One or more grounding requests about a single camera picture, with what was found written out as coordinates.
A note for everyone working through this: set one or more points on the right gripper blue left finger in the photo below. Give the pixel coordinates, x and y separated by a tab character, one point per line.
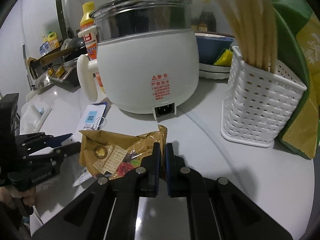
150	178

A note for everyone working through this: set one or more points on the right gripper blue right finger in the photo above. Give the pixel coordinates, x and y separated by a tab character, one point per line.
176	173

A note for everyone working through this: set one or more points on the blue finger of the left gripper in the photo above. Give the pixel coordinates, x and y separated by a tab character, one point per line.
68	150
61	140

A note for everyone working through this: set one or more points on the gold cracker wrapper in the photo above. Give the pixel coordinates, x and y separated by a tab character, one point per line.
114	154

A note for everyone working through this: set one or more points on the white paper tag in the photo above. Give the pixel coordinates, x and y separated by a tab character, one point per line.
93	117

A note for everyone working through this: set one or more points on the blue white wrapper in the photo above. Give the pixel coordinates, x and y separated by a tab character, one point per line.
41	111

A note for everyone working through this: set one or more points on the person's left hand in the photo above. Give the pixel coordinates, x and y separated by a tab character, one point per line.
8	195

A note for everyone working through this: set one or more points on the steel wok lid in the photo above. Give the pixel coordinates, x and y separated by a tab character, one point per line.
43	81

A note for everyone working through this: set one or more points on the black shelf rack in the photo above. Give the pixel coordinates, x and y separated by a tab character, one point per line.
35	67

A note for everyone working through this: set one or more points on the black wok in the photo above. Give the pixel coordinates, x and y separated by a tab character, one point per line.
75	48

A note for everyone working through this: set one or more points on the yellow oil jug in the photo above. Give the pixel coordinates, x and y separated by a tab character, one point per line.
53	40

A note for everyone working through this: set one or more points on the white electric cooking pot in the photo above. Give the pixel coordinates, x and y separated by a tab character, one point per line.
146	55

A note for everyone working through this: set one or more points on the white perforated chopstick holder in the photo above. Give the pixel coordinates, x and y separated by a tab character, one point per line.
258	104

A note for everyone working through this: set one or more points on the white plates stack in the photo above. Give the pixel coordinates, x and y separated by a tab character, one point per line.
214	72

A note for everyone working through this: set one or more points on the dark soy sauce bottle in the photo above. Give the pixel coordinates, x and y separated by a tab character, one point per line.
207	20

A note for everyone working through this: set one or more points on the bundle of wooden chopsticks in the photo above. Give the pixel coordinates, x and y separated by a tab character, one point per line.
253	23

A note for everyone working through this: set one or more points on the green yellow rice bag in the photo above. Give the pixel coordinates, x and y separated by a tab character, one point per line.
298	48

